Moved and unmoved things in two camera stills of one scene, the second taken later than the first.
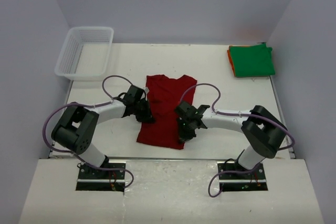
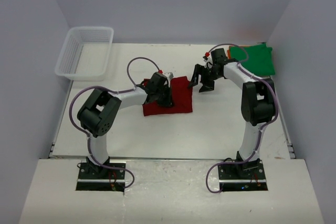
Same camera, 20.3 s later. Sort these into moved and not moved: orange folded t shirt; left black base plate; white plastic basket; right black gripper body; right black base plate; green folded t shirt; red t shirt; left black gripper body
Moved: red t shirt; left black gripper body; right black gripper body
Not moved: right black base plate; orange folded t shirt; white plastic basket; green folded t shirt; left black base plate
